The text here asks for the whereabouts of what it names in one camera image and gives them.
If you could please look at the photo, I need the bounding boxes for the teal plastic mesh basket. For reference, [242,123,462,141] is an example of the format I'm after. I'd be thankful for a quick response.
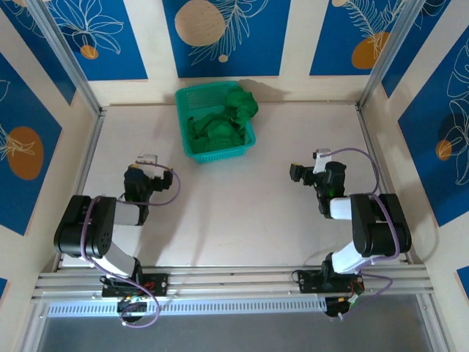
[174,81,257,165]

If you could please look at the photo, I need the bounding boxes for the green t-shirt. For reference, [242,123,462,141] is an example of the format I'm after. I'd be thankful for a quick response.
[187,87,259,154]

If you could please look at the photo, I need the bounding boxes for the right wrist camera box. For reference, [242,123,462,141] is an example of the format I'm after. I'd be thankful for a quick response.
[312,148,333,174]

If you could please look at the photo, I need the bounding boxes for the aluminium table side rail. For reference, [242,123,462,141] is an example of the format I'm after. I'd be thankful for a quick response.
[355,102,415,265]
[54,106,108,272]

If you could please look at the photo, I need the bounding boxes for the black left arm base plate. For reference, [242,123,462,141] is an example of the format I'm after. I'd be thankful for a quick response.
[101,273,169,298]

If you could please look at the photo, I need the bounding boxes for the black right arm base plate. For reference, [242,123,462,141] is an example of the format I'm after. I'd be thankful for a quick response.
[298,269,366,295]

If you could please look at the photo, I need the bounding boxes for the blue floral wall panel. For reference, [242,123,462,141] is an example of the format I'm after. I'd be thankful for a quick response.
[43,0,149,82]
[309,0,417,77]
[0,51,64,237]
[162,0,292,79]
[380,0,469,99]
[397,36,469,228]
[0,0,77,107]

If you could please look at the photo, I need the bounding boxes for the aluminium frame rail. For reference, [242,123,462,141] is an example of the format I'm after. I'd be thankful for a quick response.
[31,264,437,301]

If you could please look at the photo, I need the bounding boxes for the black cable junction bracket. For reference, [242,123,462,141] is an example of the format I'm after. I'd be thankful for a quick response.
[116,296,150,324]
[324,295,363,320]

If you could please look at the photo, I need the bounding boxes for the aluminium frame post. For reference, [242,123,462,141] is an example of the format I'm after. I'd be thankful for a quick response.
[25,0,103,117]
[358,0,432,108]

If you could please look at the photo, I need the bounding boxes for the grey slotted cable duct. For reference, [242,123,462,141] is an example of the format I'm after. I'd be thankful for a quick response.
[46,297,328,317]

